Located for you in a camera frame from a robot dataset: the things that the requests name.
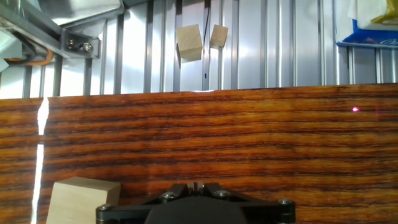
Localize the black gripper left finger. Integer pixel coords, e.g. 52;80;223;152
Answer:
95;182;195;224

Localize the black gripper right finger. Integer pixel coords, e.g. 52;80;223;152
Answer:
195;182;297;224

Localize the small wooden block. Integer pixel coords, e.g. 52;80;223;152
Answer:
45;176;122;224

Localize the glossy brown wooden board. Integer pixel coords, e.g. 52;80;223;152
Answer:
0;83;398;224

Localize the tiny wooden cube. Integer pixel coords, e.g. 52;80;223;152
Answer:
209;24;229;50

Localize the blue and white tissue pack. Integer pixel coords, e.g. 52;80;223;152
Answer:
335;0;398;50

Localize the metal bracket with bolts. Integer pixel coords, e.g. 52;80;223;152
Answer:
60;29;101;60

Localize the orange cable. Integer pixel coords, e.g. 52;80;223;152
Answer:
5;48;55;67

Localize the aluminium frame beam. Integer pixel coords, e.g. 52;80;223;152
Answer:
0;0;126;60

